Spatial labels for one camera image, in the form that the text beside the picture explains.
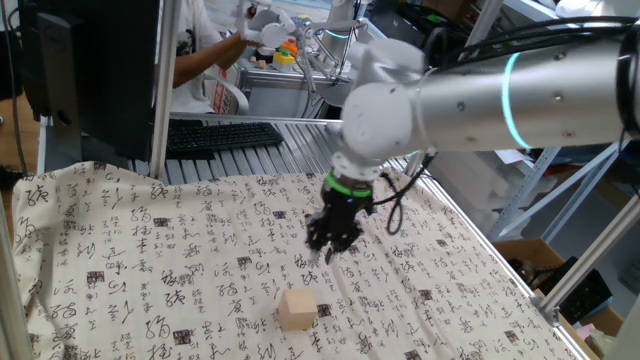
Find black case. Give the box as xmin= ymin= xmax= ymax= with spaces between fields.
xmin=537 ymin=255 xmax=614 ymax=326

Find aluminium frame post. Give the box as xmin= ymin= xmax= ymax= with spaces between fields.
xmin=464 ymin=0 xmax=504 ymax=49
xmin=148 ymin=0 xmax=182 ymax=182
xmin=0 ymin=194 xmax=34 ymax=360
xmin=530 ymin=192 xmax=640 ymax=327

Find black equipment cases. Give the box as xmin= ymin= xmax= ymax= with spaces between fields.
xmin=369 ymin=0 xmax=501 ymax=56

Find calligraphy print beige tablecloth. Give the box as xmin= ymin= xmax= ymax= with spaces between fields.
xmin=10 ymin=160 xmax=584 ymax=360

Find white foam blocks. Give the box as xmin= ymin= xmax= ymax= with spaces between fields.
xmin=429 ymin=149 xmax=557 ymax=236

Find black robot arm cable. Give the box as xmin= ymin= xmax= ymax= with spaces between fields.
xmin=372 ymin=14 xmax=640 ymax=236

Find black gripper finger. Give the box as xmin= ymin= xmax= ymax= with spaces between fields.
xmin=305 ymin=212 xmax=331 ymax=254
xmin=324 ymin=227 xmax=365 ymax=266

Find cardboard box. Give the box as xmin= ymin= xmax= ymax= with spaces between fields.
xmin=492 ymin=237 xmax=640 ymax=360

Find silver metal workbench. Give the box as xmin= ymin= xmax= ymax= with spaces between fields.
xmin=238 ymin=64 xmax=351 ymax=121

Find person in white shirt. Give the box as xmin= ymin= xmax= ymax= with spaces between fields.
xmin=154 ymin=0 xmax=221 ymax=116

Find person right hand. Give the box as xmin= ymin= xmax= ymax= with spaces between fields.
xmin=227 ymin=29 xmax=261 ymax=62

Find pale green bundle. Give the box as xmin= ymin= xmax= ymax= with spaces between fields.
xmin=584 ymin=327 xmax=640 ymax=360

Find white chair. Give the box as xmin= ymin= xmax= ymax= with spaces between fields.
xmin=210 ymin=81 xmax=251 ymax=117

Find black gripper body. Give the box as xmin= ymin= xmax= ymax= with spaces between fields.
xmin=322 ymin=192 xmax=372 ymax=229

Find black computer monitor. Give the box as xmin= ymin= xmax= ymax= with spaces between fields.
xmin=17 ymin=0 xmax=162 ymax=164

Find person right forearm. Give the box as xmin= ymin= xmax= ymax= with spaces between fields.
xmin=159 ymin=37 xmax=236 ymax=90

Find small wooden cube block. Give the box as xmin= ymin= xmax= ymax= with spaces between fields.
xmin=277 ymin=288 xmax=319 ymax=332

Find white haptic control device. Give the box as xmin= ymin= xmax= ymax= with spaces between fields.
xmin=234 ymin=0 xmax=371 ymax=109

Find grey blue shelf rack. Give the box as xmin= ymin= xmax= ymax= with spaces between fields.
xmin=487 ymin=0 xmax=640 ymax=246

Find black keyboard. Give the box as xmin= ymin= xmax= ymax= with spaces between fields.
xmin=164 ymin=118 xmax=285 ymax=162

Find yellow emergency stop button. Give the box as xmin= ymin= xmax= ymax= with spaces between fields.
xmin=271 ymin=38 xmax=300 ymax=72

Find white plastic bundle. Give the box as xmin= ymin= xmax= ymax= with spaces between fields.
xmin=554 ymin=0 xmax=640 ymax=21

